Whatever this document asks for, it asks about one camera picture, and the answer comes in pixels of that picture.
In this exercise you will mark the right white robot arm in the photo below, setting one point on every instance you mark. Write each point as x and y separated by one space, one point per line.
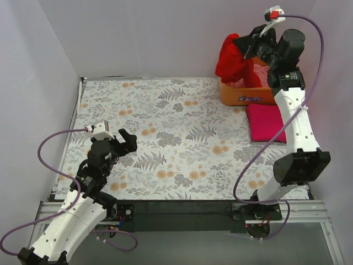
305 160

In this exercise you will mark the red t shirt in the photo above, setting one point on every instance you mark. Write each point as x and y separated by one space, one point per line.
231 66

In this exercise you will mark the floral patterned table mat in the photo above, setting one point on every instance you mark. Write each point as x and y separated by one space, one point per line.
190 145

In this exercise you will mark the pink crumpled t shirt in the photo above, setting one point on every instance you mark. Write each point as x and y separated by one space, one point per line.
262 74

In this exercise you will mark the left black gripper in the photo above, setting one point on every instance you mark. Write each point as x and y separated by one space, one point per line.
120 146

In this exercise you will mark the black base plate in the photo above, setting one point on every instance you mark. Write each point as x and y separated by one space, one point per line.
191 215

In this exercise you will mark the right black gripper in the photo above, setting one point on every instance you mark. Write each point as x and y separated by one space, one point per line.
253 44

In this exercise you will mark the aluminium frame rail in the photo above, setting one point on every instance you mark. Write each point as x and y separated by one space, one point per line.
293 211

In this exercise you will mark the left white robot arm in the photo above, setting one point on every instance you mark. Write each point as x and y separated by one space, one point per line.
85 205

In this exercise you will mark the orange plastic basket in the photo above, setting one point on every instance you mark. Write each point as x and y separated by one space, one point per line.
230 96

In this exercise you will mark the folded magenta t shirt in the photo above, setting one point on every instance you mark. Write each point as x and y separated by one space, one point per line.
264 121

